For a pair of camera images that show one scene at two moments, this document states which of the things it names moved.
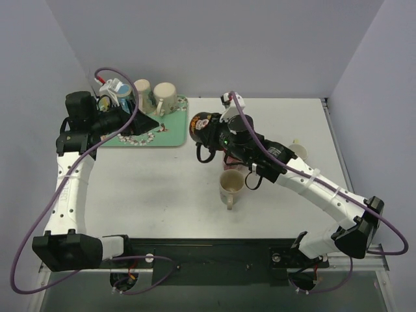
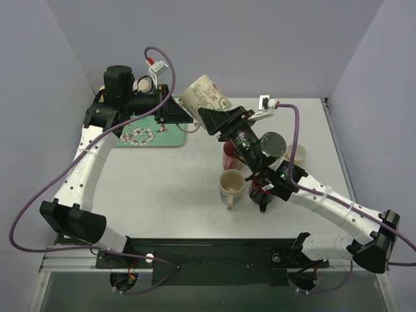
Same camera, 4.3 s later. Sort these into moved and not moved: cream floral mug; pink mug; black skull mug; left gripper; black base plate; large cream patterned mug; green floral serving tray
Moved: black skull mug; left gripper; large cream patterned mug
Not moved: pink mug; green floral serving tray; black base plate; cream floral mug
